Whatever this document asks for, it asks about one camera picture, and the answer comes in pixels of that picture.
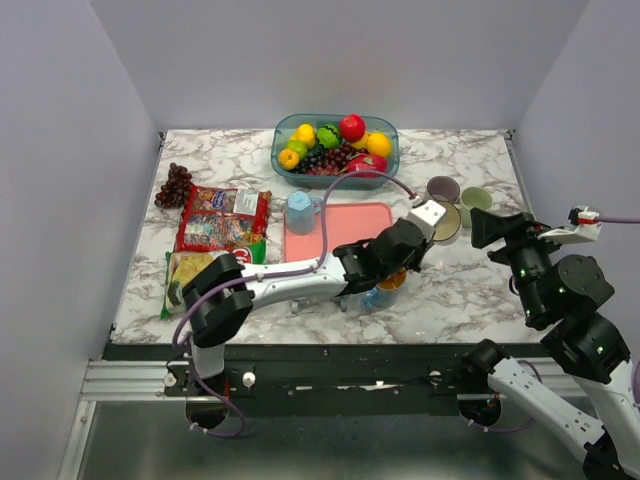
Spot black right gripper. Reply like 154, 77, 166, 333
469, 204, 570, 321

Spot green ceramic mug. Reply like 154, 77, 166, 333
458, 187, 493, 229

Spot cream ceramic mug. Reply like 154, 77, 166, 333
433, 201, 461, 246

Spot blue-bottom beige mug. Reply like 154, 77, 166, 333
360, 269, 407, 312

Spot purple ceramic mug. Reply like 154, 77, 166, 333
426, 176, 461, 204

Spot light blue faceted mug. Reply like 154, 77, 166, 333
285, 190, 322, 236

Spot small grey-purple mug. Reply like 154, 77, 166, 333
333, 296, 349, 313

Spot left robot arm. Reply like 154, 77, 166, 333
183, 218, 435, 395

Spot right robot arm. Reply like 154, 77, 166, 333
459, 207, 639, 479

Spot pink plastic tray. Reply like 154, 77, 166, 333
283, 202, 393, 263

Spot red toy dragon fruit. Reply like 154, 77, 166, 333
343, 153, 388, 178

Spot dark grapes in container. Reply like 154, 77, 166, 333
292, 143, 359, 176

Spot red toy apple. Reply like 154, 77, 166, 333
339, 114, 366, 143

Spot green toy watermelon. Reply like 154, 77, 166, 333
316, 124, 342, 149

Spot small orange toy fruit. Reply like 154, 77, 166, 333
278, 148, 300, 171

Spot green toy lime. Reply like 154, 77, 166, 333
286, 139, 308, 159

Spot yellow toy lemon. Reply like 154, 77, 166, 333
290, 123, 316, 149

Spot teal plastic fruit container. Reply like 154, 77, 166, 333
271, 113, 400, 189

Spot colourful candy bag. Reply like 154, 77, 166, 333
175, 185, 272, 252

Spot Chuba cassava chips bag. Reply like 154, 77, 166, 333
159, 239, 269, 321

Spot red grape bunch on table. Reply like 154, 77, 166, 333
154, 163, 193, 209

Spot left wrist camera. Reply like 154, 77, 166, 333
406, 200, 446, 239

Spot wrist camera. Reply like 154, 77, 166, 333
406, 200, 446, 239
537, 205, 602, 245

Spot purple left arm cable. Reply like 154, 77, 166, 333
172, 169, 419, 439

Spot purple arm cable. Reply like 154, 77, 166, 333
467, 214, 640, 434
172, 169, 419, 439

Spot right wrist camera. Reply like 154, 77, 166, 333
537, 205, 602, 245

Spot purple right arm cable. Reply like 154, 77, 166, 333
467, 214, 640, 434

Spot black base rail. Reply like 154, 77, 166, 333
102, 344, 502, 418

